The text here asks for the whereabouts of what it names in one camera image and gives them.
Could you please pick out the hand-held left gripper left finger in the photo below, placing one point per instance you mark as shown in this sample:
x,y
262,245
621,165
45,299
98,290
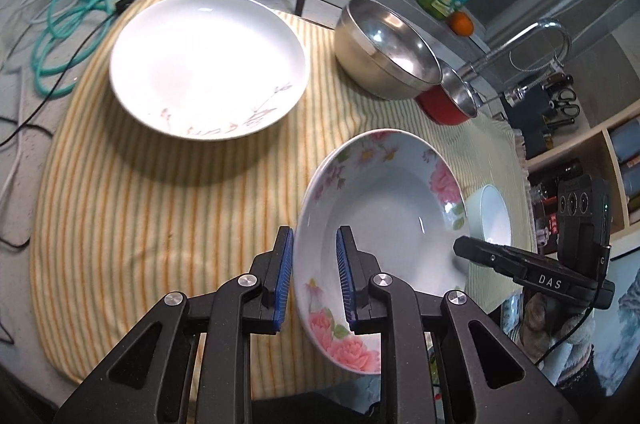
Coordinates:
x,y
285,269

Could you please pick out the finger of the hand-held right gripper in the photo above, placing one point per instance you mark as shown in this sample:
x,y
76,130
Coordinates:
x,y
485,254

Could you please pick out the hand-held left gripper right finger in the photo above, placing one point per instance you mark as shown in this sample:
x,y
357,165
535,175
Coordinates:
x,y
345,279

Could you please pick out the light blue bowl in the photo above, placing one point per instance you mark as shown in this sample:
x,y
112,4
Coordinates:
x,y
492,214

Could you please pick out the floral bowl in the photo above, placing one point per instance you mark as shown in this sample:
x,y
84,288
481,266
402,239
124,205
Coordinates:
x,y
390,214

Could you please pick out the stainless steel bowl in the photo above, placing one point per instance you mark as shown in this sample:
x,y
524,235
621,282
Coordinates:
x,y
370,63

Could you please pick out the white plate with leaf print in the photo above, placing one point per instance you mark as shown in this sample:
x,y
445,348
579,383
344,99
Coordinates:
x,y
200,63

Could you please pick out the person's right hand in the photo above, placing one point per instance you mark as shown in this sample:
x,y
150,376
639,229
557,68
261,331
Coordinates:
x,y
537,314

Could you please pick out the wooden shelf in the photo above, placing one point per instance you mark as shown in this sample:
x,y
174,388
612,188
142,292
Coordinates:
x,y
595,148

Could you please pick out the black utensil holder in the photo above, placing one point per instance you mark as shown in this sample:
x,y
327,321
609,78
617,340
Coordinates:
x,y
530,123

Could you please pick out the printed blanket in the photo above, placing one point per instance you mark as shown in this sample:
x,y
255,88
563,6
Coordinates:
x,y
620,329

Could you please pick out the black scissors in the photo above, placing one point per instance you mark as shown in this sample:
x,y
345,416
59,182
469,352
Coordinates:
x,y
567,103

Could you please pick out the yellow striped cloth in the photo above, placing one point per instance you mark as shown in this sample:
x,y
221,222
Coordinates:
x,y
150,204

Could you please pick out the red pot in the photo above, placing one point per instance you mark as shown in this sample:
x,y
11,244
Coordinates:
x,y
440,106

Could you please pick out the chrome faucet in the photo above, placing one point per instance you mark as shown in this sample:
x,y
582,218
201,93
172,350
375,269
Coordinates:
x,y
540,26

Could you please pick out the orange fruit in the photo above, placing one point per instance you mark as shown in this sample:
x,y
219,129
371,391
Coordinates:
x,y
461,23

